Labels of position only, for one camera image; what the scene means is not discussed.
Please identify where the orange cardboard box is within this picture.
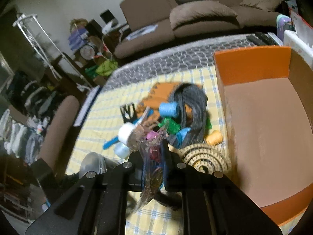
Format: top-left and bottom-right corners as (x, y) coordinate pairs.
(214, 46), (312, 229)

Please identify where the black plastic hair claw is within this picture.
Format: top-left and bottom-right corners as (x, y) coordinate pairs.
(120, 103), (137, 123)

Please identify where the green hair roller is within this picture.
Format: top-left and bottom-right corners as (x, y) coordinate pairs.
(158, 117), (181, 135)

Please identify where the yellow hair roller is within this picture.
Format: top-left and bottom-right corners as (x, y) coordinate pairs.
(205, 130), (223, 146)

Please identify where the round woven beige brush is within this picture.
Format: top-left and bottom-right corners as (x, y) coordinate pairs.
(180, 143), (232, 174)

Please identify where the orange patterned sock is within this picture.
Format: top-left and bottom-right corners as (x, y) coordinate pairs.
(136, 82), (207, 129)

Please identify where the yellow plaid tablecloth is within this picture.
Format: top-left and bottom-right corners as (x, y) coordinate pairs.
(65, 64), (232, 235)

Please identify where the brown sofa cushion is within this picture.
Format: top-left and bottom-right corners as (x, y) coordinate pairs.
(169, 0), (238, 30)

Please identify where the white coat stand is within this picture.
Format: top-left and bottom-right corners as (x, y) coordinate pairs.
(13, 14), (95, 89)

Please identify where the brown sofa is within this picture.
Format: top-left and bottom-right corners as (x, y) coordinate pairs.
(114, 0), (279, 60)

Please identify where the grey knit sock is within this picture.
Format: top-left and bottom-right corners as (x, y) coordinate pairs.
(167, 83), (207, 149)

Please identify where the light blue hair roller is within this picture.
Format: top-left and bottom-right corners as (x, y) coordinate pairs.
(159, 101), (180, 118)

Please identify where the white cosmetic tube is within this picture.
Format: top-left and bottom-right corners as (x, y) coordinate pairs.
(117, 122), (136, 145)

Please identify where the blue nail file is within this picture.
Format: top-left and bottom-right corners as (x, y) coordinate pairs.
(102, 136), (118, 150)

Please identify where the brown chair backrest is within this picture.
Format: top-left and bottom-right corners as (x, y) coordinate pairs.
(39, 96), (80, 170)

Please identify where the black remote control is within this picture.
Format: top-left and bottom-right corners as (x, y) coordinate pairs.
(246, 32), (279, 46)

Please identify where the clear bag of hair ties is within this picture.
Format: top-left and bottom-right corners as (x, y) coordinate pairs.
(126, 125), (170, 216)

